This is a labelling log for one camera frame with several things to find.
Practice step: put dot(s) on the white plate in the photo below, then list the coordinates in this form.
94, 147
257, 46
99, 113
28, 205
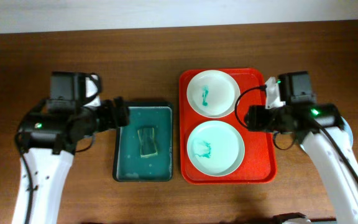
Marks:
212, 93

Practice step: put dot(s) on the light blue plate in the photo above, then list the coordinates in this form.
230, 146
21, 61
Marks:
348, 130

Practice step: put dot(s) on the light green plate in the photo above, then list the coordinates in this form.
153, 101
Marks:
215, 148

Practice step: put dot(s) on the yellow green sponge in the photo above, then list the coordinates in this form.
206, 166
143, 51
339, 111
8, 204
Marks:
147, 142

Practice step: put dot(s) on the red plastic tray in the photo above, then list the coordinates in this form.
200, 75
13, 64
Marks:
259, 165

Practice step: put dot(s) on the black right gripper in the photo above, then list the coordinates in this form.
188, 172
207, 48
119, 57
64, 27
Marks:
255, 115

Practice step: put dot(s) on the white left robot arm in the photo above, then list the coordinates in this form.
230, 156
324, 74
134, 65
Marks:
47, 137

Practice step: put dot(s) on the black water tray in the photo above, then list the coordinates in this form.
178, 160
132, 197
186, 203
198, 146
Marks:
128, 166

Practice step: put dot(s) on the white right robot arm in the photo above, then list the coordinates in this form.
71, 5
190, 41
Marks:
319, 135

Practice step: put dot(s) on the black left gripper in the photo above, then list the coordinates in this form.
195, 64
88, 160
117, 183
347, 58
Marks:
120, 110

